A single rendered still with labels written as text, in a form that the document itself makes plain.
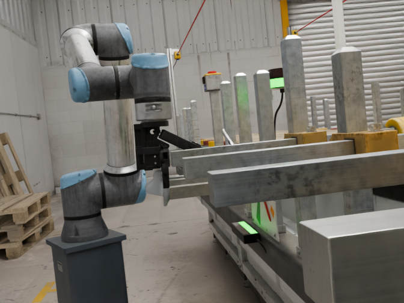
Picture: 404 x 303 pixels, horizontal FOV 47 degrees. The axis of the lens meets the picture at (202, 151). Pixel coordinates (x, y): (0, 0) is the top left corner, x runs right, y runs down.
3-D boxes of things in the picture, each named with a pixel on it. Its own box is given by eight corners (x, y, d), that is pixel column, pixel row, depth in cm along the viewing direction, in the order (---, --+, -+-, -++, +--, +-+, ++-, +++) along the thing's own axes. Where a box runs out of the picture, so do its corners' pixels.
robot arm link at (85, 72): (56, 21, 172) (68, 68, 114) (91, 20, 176) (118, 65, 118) (59, 53, 177) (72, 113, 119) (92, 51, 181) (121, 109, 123)
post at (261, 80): (273, 251, 124) (255, 70, 121) (269, 248, 127) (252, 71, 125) (285, 249, 124) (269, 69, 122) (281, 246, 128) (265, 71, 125)
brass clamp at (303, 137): (302, 159, 90) (299, 133, 90) (280, 156, 103) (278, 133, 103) (332, 156, 91) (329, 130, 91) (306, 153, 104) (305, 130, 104)
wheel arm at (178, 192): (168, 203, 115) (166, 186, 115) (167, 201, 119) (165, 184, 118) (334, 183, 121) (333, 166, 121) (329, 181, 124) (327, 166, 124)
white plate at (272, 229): (277, 241, 115) (273, 202, 115) (251, 222, 141) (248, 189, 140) (279, 241, 115) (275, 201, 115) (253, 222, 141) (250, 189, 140)
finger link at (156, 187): (146, 207, 116) (143, 171, 116) (169, 205, 117) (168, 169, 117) (146, 209, 113) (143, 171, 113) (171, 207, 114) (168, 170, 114)
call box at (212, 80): (207, 92, 194) (205, 73, 194) (204, 94, 201) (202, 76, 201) (223, 91, 195) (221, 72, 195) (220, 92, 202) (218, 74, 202)
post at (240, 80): (249, 224, 148) (235, 73, 146) (247, 222, 152) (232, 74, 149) (260, 222, 149) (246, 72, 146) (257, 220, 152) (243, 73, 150)
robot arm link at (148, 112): (169, 103, 120) (172, 100, 111) (171, 121, 121) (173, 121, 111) (134, 104, 119) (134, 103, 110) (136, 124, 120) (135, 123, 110)
